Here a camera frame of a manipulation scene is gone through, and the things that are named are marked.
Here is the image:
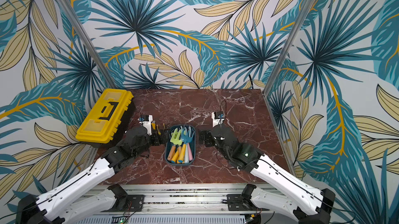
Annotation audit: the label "purple small rake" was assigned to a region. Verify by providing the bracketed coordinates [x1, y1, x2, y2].
[187, 127, 193, 162]

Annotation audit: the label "yellow handled pliers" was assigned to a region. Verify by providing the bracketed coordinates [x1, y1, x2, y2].
[156, 124, 166, 135]

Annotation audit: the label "right aluminium corner post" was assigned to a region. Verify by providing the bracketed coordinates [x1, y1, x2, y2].
[262, 0, 315, 99]

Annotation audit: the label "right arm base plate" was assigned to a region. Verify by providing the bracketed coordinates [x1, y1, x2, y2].
[222, 194, 269, 212]

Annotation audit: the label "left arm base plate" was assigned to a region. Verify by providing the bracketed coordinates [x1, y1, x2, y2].
[104, 195, 145, 212]

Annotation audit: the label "left aluminium corner post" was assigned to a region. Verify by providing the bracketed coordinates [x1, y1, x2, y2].
[57, 0, 117, 89]

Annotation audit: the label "light blue fork pink handle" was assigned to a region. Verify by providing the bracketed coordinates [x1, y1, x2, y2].
[184, 144, 190, 164]

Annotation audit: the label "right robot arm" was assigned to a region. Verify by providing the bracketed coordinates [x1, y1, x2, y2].
[199, 124, 335, 224]

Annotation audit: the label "aluminium rail frame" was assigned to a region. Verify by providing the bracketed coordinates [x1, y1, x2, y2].
[46, 183, 322, 224]

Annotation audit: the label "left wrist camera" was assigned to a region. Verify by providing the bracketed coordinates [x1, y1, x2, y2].
[138, 115, 153, 135]

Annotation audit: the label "teal storage tray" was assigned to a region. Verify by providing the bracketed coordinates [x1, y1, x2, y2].
[165, 124, 196, 166]

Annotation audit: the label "aluminium corner post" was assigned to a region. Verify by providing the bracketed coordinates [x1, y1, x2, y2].
[57, 0, 117, 89]
[262, 0, 315, 99]

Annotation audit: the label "yellow plastic toolbox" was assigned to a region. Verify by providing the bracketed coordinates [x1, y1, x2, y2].
[76, 89, 136, 147]

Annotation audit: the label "teal fork yellow handle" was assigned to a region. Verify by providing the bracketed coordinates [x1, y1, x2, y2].
[179, 126, 195, 163]

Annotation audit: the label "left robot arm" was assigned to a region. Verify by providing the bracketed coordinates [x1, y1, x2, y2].
[15, 125, 169, 224]

